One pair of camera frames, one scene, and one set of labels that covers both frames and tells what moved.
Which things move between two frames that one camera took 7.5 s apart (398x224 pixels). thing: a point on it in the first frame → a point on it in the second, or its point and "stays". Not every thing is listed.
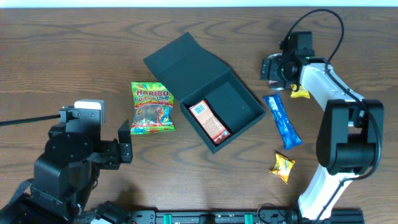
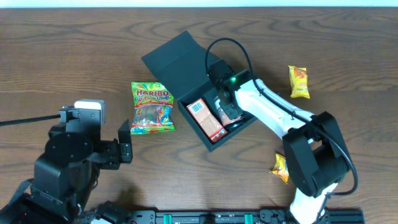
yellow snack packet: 282,167 stays
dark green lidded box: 193,73 stays
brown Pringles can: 275,81 → 226,121
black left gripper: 125,148 stays
